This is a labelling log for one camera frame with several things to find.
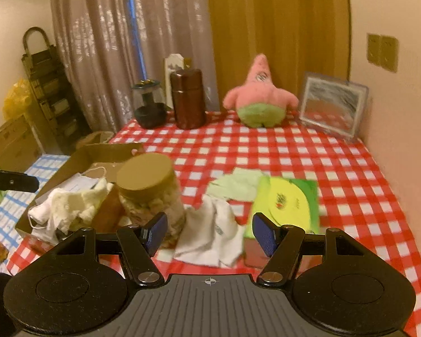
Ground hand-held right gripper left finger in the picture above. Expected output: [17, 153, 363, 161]
[54, 212, 169, 287]

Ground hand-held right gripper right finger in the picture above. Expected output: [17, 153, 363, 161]
[252, 212, 365, 287]

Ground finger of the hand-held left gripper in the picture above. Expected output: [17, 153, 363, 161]
[0, 168, 40, 193]

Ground cardboard box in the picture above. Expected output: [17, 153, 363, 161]
[0, 114, 43, 173]
[15, 142, 145, 247]

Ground blue white checkered cloth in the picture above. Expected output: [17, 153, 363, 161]
[0, 154, 71, 275]

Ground plastic jar with brown lid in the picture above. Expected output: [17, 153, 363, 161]
[116, 152, 186, 249]

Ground closed cardboard box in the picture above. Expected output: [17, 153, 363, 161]
[0, 114, 43, 173]

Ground green tissue packet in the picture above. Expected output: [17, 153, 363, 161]
[243, 176, 320, 268]

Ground light green cloth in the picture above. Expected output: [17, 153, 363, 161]
[209, 167, 264, 203]

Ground yellow plastic bag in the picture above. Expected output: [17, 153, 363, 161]
[3, 79, 35, 120]

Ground red white checkered tablecloth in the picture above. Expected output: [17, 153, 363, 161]
[6, 110, 421, 337]

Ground folding step ladder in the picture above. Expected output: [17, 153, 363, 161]
[22, 26, 89, 156]

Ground dark glass jar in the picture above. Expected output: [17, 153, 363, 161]
[132, 79, 168, 129]

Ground pink starfish plush toy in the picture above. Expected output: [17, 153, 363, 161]
[223, 54, 299, 129]

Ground brown cylindrical canister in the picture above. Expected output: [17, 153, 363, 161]
[170, 68, 207, 130]

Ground grey sheer curtain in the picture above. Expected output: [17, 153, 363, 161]
[49, 0, 220, 135]

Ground yellow curtain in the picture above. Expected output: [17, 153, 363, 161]
[203, 0, 352, 112]

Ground clear acrylic picture frame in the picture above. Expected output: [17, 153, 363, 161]
[299, 72, 370, 143]

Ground beige wall switch plate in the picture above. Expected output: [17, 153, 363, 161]
[367, 33, 400, 73]

